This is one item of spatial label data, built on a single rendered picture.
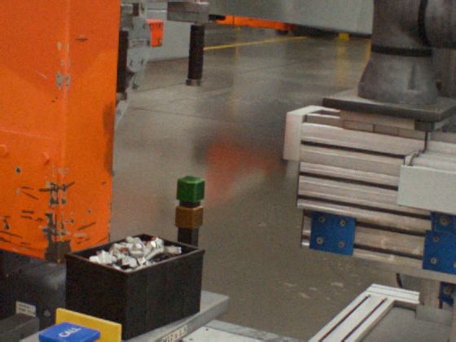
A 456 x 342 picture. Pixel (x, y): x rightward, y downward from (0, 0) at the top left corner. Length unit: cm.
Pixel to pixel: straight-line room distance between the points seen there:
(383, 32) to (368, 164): 25
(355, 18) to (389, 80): 303
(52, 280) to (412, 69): 82
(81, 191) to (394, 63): 61
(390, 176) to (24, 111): 67
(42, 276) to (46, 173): 38
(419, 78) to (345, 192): 25
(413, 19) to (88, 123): 60
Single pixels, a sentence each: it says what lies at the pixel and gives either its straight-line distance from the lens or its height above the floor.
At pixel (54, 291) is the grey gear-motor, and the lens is 204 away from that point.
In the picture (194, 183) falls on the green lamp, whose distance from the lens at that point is 178.
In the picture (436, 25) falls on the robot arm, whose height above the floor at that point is 97.
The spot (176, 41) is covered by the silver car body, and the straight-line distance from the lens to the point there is 303.
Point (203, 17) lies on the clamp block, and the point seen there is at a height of 91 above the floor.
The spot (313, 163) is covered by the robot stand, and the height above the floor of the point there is 68.
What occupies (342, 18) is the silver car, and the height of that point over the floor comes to 82.
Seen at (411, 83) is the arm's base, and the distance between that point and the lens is 183.
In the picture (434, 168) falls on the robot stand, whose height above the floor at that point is 73.
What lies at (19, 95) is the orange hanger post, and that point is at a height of 80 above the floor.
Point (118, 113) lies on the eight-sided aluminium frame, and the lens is 253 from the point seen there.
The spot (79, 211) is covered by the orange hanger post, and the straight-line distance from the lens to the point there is 176.
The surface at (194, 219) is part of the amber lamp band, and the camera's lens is 180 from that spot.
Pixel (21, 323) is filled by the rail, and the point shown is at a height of 39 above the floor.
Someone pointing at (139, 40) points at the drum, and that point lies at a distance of 229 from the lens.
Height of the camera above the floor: 105
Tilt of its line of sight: 12 degrees down
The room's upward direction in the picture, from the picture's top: 4 degrees clockwise
